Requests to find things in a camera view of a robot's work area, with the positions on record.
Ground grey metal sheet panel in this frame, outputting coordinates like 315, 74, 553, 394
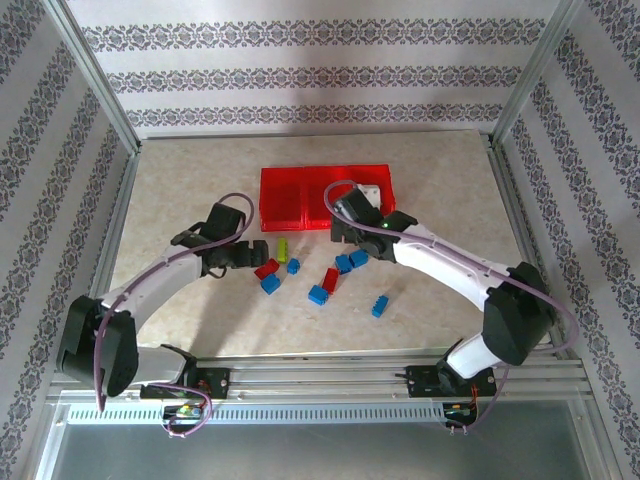
34, 422, 609, 480

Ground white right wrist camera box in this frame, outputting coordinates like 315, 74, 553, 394
357, 184, 385, 210

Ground aluminium frame crossbar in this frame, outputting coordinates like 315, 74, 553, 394
138, 128, 496, 142

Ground aluminium frame side rail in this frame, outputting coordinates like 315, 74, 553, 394
47, 149, 141, 401
487, 134, 589, 366

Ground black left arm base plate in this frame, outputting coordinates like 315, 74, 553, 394
194, 366, 232, 400

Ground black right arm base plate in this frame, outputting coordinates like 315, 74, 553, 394
405, 363, 497, 400

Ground slotted grey cable duct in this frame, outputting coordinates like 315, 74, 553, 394
64, 401, 449, 424

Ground small circuit board with wires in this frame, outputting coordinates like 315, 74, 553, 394
162, 403, 214, 424
443, 402, 479, 421

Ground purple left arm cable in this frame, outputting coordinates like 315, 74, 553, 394
94, 192, 256, 414

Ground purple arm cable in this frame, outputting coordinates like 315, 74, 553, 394
323, 179, 581, 441
94, 192, 256, 414

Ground aluminium frame post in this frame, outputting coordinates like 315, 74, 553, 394
491, 0, 585, 149
42, 0, 142, 157

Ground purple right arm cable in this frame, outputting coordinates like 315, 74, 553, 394
323, 179, 581, 441

